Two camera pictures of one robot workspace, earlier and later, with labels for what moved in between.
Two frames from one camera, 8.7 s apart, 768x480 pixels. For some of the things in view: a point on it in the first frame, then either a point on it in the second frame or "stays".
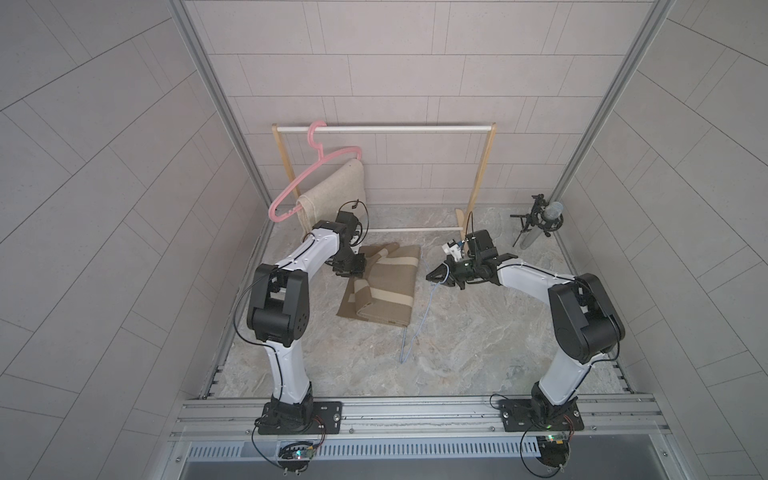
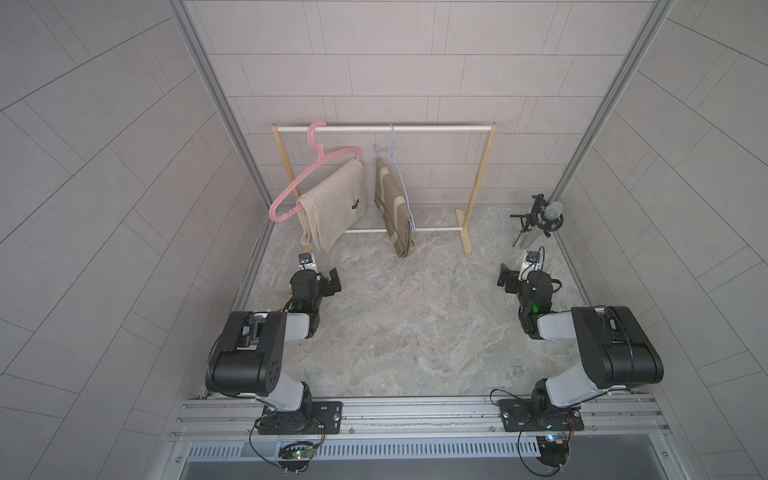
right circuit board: x=553 y=449 stays
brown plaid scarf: x=385 y=291 to x=391 y=203
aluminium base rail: x=418 y=419 stays
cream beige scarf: x=343 y=191 stays
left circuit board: x=295 y=456 stays
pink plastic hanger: x=321 y=156 stays
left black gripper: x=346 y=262 to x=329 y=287
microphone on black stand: x=547 y=216 stays
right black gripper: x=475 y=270 to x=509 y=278
